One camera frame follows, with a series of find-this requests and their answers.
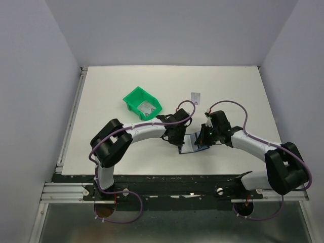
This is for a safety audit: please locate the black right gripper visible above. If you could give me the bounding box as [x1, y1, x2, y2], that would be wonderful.
[195, 123, 220, 146]

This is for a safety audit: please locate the blue leather card holder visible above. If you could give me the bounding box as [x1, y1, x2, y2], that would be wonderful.
[178, 132, 202, 154]

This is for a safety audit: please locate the grey striped credit card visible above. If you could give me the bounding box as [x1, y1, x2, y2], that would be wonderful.
[194, 145, 209, 151]

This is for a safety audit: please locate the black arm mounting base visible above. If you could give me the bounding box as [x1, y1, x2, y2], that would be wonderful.
[83, 175, 263, 211]

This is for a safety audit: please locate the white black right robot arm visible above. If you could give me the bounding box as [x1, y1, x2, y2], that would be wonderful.
[195, 110, 310, 198]

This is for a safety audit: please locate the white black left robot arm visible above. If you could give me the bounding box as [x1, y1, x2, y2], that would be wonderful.
[89, 108, 192, 200]

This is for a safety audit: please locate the silver card on table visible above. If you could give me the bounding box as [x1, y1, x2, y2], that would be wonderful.
[190, 92, 201, 105]

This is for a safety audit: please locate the green plastic bin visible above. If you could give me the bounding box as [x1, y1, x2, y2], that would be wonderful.
[123, 86, 163, 121]

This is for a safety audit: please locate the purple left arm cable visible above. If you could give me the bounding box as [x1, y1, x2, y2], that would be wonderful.
[88, 100, 197, 193]

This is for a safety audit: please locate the aluminium table edge rail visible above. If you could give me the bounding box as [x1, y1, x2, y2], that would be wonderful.
[54, 67, 88, 174]

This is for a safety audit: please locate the aluminium front frame rail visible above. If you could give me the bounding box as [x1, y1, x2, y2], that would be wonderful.
[27, 181, 97, 243]

